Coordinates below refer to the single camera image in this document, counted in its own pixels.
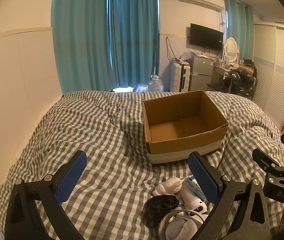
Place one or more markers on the white plush toy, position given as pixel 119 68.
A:
pixel 168 186

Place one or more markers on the white ribbed suitcase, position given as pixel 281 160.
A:
pixel 179 77

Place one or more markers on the large clear water jug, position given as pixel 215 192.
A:
pixel 156 85

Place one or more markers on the grey and white sock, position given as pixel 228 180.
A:
pixel 182 230

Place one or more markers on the oval white mirror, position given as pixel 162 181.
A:
pixel 231 49

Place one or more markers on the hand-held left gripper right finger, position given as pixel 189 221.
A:
pixel 204 177

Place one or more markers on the white pole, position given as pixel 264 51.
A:
pixel 155 57

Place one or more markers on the bags on fridge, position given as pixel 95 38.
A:
pixel 188 55

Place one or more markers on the white tube with purple band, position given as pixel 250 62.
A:
pixel 192 201

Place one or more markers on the clear plastic bag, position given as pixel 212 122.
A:
pixel 140 88

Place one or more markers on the narrow teal curtain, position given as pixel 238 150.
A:
pixel 239 22

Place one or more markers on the grey checked blanket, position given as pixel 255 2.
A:
pixel 102 135

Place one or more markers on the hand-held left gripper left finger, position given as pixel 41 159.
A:
pixel 70 177

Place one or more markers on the white slatted wardrobe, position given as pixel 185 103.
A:
pixel 276 67

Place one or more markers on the black round jar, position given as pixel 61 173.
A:
pixel 160 208

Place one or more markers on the cardboard box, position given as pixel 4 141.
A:
pixel 182 135

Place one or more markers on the dark teal curtain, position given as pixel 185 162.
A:
pixel 134 35

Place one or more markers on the black wall television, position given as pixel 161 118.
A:
pixel 205 37

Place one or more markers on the light teal curtain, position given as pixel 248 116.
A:
pixel 79 35

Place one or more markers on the small silver fridge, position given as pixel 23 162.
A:
pixel 202 72

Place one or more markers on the pile of black clothes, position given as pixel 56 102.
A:
pixel 240 81

